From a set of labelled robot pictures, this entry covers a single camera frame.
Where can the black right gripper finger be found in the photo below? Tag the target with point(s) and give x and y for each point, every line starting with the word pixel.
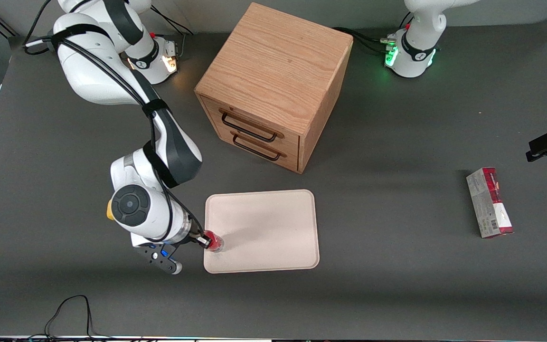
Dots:
pixel 205 235
pixel 203 242

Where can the beige rectangular tray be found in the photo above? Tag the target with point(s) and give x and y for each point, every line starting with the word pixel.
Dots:
pixel 268 228

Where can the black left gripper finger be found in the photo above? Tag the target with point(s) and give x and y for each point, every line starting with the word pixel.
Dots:
pixel 539 154
pixel 545 139

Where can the small red coke bottle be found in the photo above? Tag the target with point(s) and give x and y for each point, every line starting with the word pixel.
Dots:
pixel 216 242

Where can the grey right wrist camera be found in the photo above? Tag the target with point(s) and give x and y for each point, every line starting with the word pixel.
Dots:
pixel 159 259

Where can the wooden two-drawer cabinet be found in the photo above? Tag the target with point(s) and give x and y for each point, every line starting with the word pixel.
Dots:
pixel 273 71

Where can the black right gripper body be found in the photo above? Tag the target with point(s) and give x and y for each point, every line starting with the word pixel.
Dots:
pixel 195 235

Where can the yellow sponge toy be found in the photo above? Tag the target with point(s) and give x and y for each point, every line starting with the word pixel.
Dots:
pixel 109 211

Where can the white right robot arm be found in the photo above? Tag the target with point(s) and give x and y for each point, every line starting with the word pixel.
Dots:
pixel 107 71

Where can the red and grey carton box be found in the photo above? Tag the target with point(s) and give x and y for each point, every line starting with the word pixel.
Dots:
pixel 489 202

